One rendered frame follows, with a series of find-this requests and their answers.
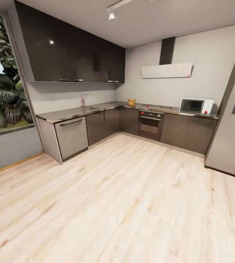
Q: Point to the microwave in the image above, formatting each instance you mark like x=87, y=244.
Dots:
x=201, y=105

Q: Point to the cabinet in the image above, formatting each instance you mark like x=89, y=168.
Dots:
x=50, y=49
x=109, y=61

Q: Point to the popcorn bag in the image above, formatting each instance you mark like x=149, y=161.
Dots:
x=131, y=102

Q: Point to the dishwasher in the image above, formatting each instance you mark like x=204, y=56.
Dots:
x=72, y=137

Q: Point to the burner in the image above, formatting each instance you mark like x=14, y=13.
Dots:
x=167, y=108

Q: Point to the drop in sink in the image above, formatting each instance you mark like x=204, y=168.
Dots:
x=96, y=107

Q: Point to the range hood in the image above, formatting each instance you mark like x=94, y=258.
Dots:
x=165, y=67

